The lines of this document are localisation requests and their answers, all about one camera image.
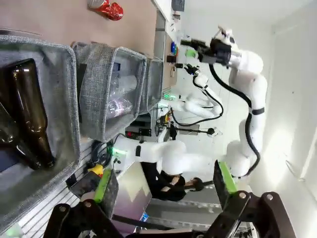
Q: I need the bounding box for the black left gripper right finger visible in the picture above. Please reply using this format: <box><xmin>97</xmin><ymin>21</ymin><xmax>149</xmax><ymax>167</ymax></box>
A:
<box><xmin>205</xmin><ymin>160</ymin><xmax>296</xmax><ymax>238</ymax></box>

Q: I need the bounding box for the third arm black gripper body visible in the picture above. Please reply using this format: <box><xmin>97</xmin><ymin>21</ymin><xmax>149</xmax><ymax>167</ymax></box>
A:
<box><xmin>175</xmin><ymin>62</ymin><xmax>202</xmax><ymax>77</ymax></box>

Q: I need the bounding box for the grey fabric basket labelled Plastic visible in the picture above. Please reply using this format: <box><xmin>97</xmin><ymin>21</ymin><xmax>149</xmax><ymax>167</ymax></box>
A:
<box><xmin>72</xmin><ymin>41</ymin><xmax>149</xmax><ymax>142</ymax></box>

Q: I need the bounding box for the grey fabric basket labelled Bottle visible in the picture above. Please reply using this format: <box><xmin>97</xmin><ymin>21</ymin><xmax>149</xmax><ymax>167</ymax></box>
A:
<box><xmin>0</xmin><ymin>34</ymin><xmax>82</xmax><ymax>230</ymax></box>

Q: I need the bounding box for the open laptop screen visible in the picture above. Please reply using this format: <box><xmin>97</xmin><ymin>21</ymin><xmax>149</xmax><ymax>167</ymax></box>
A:
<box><xmin>110</xmin><ymin>160</ymin><xmax>153</xmax><ymax>222</ymax></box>

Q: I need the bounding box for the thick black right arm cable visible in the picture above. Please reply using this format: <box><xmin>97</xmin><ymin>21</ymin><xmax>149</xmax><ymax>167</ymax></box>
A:
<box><xmin>209</xmin><ymin>63</ymin><xmax>261</xmax><ymax>175</ymax></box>

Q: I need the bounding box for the grey fabric basket labelled Can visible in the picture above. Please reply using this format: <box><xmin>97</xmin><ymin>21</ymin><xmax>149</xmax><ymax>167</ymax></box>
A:
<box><xmin>138</xmin><ymin>58</ymin><xmax>164</xmax><ymax>116</ymax></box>

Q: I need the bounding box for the clear plastic bottle pink label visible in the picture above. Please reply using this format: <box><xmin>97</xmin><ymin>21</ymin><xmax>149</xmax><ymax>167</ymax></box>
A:
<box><xmin>106</xmin><ymin>96</ymin><xmax>134</xmax><ymax>121</ymax></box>

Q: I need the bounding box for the dark glass bottle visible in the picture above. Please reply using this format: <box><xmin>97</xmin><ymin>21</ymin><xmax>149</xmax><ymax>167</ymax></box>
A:
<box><xmin>0</xmin><ymin>101</ymin><xmax>42</xmax><ymax>171</ymax></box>

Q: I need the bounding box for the seated person in black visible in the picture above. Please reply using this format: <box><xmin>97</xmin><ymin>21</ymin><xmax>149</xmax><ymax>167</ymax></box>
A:
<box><xmin>148</xmin><ymin>170</ymin><xmax>214</xmax><ymax>202</ymax></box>

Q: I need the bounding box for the black box with red display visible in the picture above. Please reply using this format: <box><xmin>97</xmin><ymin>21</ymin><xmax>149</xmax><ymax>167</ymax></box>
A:
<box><xmin>124</xmin><ymin>127</ymin><xmax>152</xmax><ymax>137</ymax></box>

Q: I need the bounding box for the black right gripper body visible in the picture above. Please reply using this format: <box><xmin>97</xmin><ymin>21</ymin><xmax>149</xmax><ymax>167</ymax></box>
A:
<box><xmin>198</xmin><ymin>38</ymin><xmax>232</xmax><ymax>66</ymax></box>

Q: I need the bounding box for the yellow emergency stop button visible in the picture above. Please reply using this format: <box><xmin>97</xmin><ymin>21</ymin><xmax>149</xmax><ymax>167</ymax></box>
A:
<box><xmin>88</xmin><ymin>163</ymin><xmax>104</xmax><ymax>177</ymax></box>

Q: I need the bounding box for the crushed red can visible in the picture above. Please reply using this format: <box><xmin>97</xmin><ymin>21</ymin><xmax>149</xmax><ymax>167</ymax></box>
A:
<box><xmin>87</xmin><ymin>0</ymin><xmax>124</xmax><ymax>21</ymax></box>

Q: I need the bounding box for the brown glass bottle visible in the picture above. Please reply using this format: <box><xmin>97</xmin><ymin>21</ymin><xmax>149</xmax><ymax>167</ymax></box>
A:
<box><xmin>10</xmin><ymin>58</ymin><xmax>56</xmax><ymax>171</ymax></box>

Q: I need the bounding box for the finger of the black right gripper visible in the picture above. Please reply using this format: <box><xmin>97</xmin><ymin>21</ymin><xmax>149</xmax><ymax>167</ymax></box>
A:
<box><xmin>180</xmin><ymin>38</ymin><xmax>211</xmax><ymax>51</ymax></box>
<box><xmin>185</xmin><ymin>49</ymin><xmax>207</xmax><ymax>60</ymax></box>

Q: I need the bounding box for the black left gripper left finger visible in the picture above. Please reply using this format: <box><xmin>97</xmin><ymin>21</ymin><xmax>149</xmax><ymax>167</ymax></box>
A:
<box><xmin>44</xmin><ymin>169</ymin><xmax>125</xmax><ymax>238</ymax></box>

